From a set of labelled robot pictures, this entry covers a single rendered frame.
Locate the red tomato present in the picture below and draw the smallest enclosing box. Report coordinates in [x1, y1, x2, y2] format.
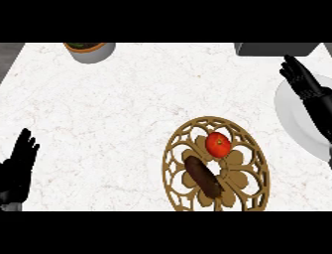
[204, 131, 234, 159]

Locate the brown openwork round placemat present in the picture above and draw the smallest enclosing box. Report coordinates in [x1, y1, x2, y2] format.
[162, 115, 271, 212]

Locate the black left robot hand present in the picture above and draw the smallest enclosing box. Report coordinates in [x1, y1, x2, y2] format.
[0, 127, 42, 206]

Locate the grey plant pot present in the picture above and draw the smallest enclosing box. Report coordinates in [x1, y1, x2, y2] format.
[63, 42, 117, 64]

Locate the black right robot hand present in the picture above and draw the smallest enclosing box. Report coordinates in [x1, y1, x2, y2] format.
[278, 55, 332, 146]

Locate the dark grey appliance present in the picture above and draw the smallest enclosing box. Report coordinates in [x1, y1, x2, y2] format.
[234, 42, 321, 58]

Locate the white round plate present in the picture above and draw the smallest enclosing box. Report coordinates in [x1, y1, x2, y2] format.
[272, 72, 332, 163]

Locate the brown sweet potato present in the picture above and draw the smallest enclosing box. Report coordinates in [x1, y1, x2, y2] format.
[184, 155, 227, 199]

